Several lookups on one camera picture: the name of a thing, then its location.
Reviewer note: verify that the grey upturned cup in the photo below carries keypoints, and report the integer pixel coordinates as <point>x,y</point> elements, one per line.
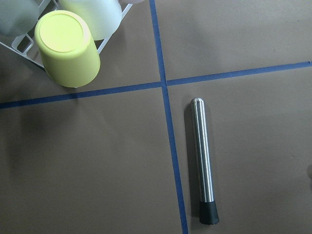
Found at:
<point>17,17</point>

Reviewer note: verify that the white wire cup rack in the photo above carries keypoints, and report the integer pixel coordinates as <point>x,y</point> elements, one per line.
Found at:
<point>22,44</point>

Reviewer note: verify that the yellow-green upturned plastic cup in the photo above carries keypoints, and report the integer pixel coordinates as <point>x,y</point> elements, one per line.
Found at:
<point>67,49</point>

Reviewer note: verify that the pale white upturned cup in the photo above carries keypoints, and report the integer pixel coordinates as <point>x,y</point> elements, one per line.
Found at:
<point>103,17</point>

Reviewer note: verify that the steel muddler with black tip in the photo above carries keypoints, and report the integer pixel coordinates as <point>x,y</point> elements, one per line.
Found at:
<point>208,214</point>

